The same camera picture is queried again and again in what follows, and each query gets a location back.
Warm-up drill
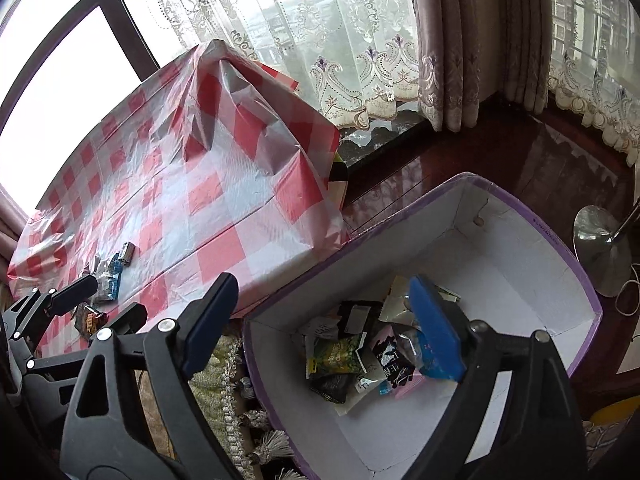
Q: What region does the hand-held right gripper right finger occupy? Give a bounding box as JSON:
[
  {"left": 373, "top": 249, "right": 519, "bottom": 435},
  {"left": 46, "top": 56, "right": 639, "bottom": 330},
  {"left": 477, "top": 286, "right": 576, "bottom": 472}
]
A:
[{"left": 400, "top": 275, "right": 588, "bottom": 480}]

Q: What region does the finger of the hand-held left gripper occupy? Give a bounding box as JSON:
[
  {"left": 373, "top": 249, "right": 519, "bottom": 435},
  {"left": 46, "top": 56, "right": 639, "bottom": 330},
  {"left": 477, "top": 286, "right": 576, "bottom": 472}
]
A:
[
  {"left": 29, "top": 302, "right": 149, "bottom": 372},
  {"left": 1, "top": 274, "right": 99, "bottom": 369}
]

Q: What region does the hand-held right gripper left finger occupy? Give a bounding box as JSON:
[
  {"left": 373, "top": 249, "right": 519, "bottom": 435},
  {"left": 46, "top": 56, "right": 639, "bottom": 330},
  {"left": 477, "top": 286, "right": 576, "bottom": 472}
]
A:
[{"left": 60, "top": 272, "right": 241, "bottom": 480}]

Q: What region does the silver blue snack packet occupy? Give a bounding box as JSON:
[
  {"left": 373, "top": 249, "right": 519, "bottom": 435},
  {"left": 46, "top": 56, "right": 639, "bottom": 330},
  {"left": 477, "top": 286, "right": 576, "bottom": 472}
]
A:
[{"left": 92, "top": 254, "right": 125, "bottom": 303}]

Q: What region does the pink black snack packet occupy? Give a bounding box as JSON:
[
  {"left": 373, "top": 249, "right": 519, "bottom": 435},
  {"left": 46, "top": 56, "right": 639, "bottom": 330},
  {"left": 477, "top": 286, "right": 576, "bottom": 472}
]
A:
[{"left": 370, "top": 327, "right": 426, "bottom": 398}]

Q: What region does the black packet with white label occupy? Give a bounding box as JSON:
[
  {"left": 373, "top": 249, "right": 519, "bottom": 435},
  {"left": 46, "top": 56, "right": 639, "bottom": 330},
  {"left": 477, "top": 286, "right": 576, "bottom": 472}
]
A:
[{"left": 340, "top": 300, "right": 383, "bottom": 336}]

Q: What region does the white box with purple rim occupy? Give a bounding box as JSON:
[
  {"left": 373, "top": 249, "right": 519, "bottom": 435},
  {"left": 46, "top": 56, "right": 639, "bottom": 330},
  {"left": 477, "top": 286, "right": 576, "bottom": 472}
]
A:
[{"left": 242, "top": 171, "right": 603, "bottom": 480}]

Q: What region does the white snack packet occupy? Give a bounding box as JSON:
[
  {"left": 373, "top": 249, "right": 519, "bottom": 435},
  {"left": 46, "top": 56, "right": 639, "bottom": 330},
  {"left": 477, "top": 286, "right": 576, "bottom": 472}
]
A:
[
  {"left": 300, "top": 317, "right": 341, "bottom": 342},
  {"left": 335, "top": 375, "right": 396, "bottom": 418}
]

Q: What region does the yellow green pea packet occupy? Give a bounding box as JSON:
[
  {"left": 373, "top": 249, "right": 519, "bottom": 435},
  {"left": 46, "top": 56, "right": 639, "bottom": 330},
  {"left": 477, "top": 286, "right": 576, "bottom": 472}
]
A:
[{"left": 305, "top": 334, "right": 368, "bottom": 378}]

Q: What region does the dark green snack packet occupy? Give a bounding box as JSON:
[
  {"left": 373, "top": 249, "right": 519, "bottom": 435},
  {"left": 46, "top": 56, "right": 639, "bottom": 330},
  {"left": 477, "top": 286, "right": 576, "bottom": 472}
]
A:
[{"left": 307, "top": 372, "right": 358, "bottom": 406}]

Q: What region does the striped plush blanket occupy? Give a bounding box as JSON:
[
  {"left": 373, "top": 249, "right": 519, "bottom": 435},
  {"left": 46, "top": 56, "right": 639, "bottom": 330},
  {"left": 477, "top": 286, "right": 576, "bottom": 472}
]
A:
[{"left": 135, "top": 320, "right": 311, "bottom": 480}]

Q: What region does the mauve curtain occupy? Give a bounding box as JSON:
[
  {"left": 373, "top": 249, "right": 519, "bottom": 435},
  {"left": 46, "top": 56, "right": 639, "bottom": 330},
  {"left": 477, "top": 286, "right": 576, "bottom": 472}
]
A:
[
  {"left": 410, "top": 0, "right": 551, "bottom": 133},
  {"left": 0, "top": 185, "right": 31, "bottom": 281}
]

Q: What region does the red checked plastic tablecloth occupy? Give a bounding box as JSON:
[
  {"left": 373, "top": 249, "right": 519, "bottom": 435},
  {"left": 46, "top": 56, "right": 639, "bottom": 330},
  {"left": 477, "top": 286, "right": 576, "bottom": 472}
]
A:
[{"left": 6, "top": 39, "right": 351, "bottom": 361}]

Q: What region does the metal floor stand base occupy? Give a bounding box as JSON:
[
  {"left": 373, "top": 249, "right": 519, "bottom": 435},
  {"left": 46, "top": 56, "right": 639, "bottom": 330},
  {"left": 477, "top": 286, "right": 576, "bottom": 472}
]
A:
[{"left": 572, "top": 205, "right": 640, "bottom": 298}]

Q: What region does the yellow black striped cushion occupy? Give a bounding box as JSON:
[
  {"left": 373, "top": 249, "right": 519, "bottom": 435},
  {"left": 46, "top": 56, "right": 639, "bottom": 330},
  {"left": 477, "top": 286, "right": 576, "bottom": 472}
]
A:
[{"left": 327, "top": 152, "right": 351, "bottom": 211}]

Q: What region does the yellow object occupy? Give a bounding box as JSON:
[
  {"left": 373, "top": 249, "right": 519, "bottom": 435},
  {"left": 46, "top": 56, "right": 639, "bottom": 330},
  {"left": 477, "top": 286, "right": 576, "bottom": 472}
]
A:
[{"left": 592, "top": 400, "right": 640, "bottom": 427}]

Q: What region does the white lace curtain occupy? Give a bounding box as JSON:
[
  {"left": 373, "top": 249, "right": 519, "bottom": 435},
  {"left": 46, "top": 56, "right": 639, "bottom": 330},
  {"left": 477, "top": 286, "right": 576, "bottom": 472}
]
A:
[
  {"left": 127, "top": 0, "right": 426, "bottom": 131},
  {"left": 545, "top": 0, "right": 640, "bottom": 166}
]

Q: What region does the dark window frame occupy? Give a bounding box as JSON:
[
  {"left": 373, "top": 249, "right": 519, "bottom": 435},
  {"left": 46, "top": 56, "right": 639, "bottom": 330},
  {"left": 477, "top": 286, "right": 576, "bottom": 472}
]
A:
[{"left": 0, "top": 0, "right": 166, "bottom": 128}]

